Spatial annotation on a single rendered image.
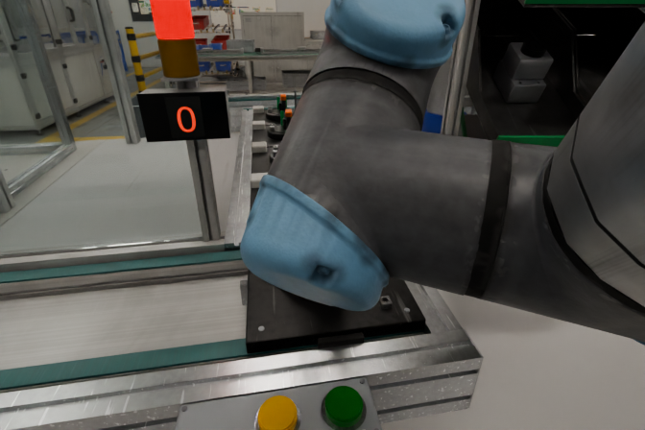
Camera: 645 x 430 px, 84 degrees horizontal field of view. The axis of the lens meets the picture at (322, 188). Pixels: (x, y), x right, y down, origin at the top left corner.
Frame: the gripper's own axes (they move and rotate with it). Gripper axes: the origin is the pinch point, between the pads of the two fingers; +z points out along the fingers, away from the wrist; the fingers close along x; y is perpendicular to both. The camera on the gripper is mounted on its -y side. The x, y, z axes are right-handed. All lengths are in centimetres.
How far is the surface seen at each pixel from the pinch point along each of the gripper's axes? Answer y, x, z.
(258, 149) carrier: -35, -10, 47
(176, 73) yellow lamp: -17.4, -19.3, -6.3
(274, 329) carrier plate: 17.0, -8.3, 2.9
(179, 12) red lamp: -22.7, -17.6, -11.7
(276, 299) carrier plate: 12.9, -7.7, 6.5
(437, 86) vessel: -58, 54, 50
